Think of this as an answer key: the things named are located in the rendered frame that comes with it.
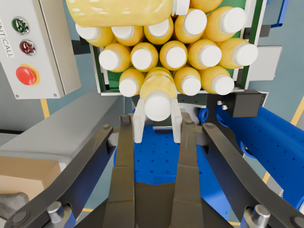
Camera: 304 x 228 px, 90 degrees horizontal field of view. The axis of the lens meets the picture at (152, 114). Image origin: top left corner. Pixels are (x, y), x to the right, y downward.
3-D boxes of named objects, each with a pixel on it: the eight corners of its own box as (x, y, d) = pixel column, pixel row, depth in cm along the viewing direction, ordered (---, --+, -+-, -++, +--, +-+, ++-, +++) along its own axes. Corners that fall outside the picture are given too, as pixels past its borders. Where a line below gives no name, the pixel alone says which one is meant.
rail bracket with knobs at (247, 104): (212, 105, 52) (224, 118, 43) (216, 84, 49) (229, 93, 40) (242, 104, 51) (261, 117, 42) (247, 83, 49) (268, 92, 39)
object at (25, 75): (23, 84, 31) (19, 85, 30) (16, 66, 30) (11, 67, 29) (40, 83, 31) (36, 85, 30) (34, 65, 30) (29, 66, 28)
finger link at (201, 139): (183, 133, 14) (217, 133, 14) (178, 111, 18) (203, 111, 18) (182, 146, 14) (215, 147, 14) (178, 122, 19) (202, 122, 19)
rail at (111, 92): (104, 92, 47) (101, 95, 44) (104, 90, 46) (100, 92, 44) (238, 89, 44) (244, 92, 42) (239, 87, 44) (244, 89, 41)
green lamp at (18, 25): (17, 33, 27) (11, 32, 26) (12, 19, 27) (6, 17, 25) (29, 32, 27) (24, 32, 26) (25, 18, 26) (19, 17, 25)
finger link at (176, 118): (174, 118, 15) (182, 118, 15) (171, 97, 22) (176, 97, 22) (174, 143, 16) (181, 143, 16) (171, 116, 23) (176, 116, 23)
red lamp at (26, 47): (25, 54, 29) (19, 54, 28) (20, 41, 28) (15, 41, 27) (36, 54, 29) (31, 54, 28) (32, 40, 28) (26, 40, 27)
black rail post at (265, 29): (242, 39, 44) (258, 38, 36) (244, 27, 42) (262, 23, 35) (250, 39, 43) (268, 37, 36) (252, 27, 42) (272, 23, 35)
